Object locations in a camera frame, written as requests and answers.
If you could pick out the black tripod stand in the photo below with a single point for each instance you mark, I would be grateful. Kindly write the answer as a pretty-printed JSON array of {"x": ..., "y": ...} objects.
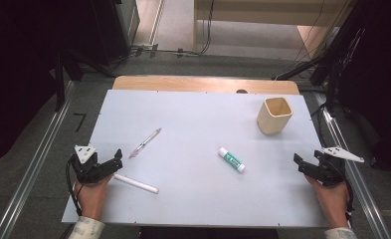
[
  {"x": 330, "y": 63},
  {"x": 61, "y": 76}
]

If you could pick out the person's left hand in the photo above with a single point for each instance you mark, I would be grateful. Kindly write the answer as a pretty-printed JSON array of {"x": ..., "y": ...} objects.
[{"x": 92, "y": 195}]

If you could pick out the metal floor rail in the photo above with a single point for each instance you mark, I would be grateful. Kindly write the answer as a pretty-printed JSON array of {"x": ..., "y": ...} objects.
[
  {"x": 358, "y": 186},
  {"x": 34, "y": 166}
]

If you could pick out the beige square pen holder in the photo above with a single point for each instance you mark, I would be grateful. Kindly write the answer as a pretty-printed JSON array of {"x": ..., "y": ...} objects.
[{"x": 273, "y": 119}]

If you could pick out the wooden table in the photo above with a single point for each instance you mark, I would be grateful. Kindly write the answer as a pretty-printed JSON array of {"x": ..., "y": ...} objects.
[{"x": 199, "y": 84}]

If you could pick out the grey cabinet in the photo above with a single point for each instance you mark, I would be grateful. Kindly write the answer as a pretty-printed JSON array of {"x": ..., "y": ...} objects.
[{"x": 126, "y": 23}]

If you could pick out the white board sheet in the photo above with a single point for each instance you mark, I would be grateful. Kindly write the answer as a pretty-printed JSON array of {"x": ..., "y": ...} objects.
[{"x": 196, "y": 199}]

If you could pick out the person's right hand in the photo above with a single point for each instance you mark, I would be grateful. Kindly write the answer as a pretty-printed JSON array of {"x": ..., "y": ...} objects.
[{"x": 330, "y": 202}]

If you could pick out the dark curtain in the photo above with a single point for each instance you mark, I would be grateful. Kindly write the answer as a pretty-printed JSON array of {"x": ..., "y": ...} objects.
[
  {"x": 14, "y": 66},
  {"x": 385, "y": 83}
]

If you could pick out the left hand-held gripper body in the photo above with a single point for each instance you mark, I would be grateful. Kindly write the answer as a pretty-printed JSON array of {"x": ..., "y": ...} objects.
[{"x": 87, "y": 167}]

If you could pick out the clear pink pen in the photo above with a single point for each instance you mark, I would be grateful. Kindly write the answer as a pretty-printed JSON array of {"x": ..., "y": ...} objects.
[{"x": 145, "y": 143}]

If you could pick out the white marker pen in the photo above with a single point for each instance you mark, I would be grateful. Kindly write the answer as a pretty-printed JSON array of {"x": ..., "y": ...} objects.
[{"x": 136, "y": 183}]

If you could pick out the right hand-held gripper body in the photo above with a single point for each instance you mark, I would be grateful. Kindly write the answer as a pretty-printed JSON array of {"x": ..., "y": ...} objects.
[{"x": 330, "y": 167}]

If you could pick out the white green glue stick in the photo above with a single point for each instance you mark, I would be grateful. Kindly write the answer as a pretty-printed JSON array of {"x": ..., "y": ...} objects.
[{"x": 232, "y": 160}]

